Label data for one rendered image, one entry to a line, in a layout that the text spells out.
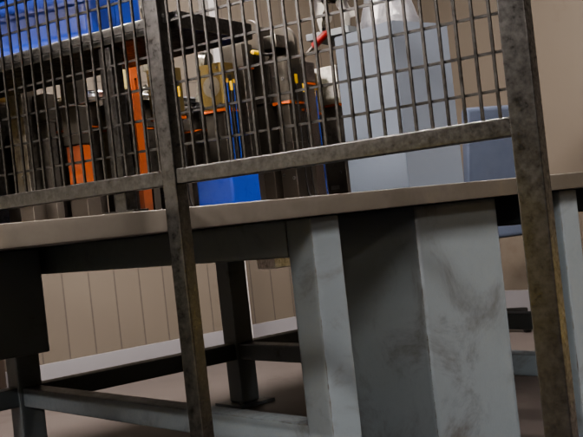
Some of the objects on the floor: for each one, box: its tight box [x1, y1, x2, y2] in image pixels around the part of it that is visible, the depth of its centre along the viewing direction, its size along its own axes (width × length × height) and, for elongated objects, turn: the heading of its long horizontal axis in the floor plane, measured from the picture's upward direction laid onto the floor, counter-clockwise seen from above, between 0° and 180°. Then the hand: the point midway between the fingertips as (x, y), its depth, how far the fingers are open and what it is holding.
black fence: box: [0, 0, 579, 437], centre depth 186 cm, size 14×197×155 cm
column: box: [336, 198, 521, 437], centre depth 249 cm, size 31×31×66 cm
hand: (333, 29), depth 280 cm, fingers open, 7 cm apart
